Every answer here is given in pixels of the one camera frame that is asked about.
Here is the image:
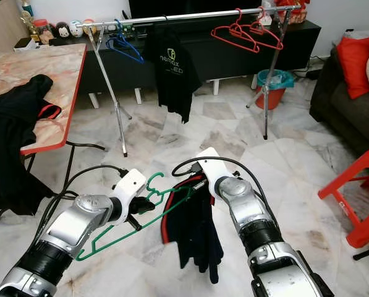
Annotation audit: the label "green wire clothes hanger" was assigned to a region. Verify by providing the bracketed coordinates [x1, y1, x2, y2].
[76, 171, 195, 262]

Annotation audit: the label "navy garment red trim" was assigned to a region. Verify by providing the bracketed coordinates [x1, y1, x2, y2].
[160, 173, 226, 285]

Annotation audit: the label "red plastic clothes hanger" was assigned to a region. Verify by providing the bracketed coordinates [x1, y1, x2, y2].
[246, 7, 284, 51]
[211, 9, 261, 54]

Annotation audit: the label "blue plastic clothes hanger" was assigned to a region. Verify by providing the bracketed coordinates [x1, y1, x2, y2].
[105, 22, 145, 64]

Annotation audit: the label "black metal table legs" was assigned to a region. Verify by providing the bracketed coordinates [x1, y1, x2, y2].
[0, 142, 109, 222]

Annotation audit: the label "black garment red trim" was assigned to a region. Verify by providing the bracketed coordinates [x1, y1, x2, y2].
[36, 102, 65, 121]

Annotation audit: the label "orange bin teal liner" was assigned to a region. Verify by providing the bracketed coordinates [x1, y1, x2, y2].
[255, 69, 295, 111]

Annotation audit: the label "black power adapter box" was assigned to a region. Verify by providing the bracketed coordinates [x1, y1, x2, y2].
[302, 67, 322, 79]

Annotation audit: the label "dark grey fabric sofa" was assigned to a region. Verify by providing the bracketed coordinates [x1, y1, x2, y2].
[309, 45, 369, 157]

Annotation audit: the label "silver metal clothes rack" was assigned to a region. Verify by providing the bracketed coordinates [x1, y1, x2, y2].
[82, 4, 303, 157]

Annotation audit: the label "black flat screen television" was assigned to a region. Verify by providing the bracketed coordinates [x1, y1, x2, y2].
[127, 0, 266, 20]

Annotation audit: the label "white blue round plush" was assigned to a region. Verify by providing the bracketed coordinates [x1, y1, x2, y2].
[69, 20, 85, 38]

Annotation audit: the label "black white mouse plush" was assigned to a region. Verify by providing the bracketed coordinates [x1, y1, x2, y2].
[54, 22, 71, 40]

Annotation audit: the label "red cushion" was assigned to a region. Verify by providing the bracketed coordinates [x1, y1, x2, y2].
[336, 35, 369, 100]

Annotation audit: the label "red seated statue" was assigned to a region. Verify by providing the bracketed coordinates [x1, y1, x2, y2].
[268, 0, 312, 25]

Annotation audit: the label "white box black lid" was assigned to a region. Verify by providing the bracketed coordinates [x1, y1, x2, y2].
[14, 37, 38, 53]

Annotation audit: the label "clear jar red lid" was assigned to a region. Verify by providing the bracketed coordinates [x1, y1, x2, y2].
[33, 19, 53, 46]

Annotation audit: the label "gold blue trophy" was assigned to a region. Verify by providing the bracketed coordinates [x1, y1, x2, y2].
[19, 0, 38, 33]

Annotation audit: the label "light wooden cabinet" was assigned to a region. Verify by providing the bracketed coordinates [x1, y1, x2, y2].
[0, 0, 25, 54]

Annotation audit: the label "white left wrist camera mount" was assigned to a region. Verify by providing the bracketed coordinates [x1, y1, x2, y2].
[113, 168, 148, 209]

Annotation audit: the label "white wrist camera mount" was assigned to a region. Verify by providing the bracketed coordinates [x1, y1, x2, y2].
[195, 147, 229, 187]
[113, 168, 148, 209]

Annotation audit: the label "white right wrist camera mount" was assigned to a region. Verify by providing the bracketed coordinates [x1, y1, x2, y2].
[195, 147, 229, 187]

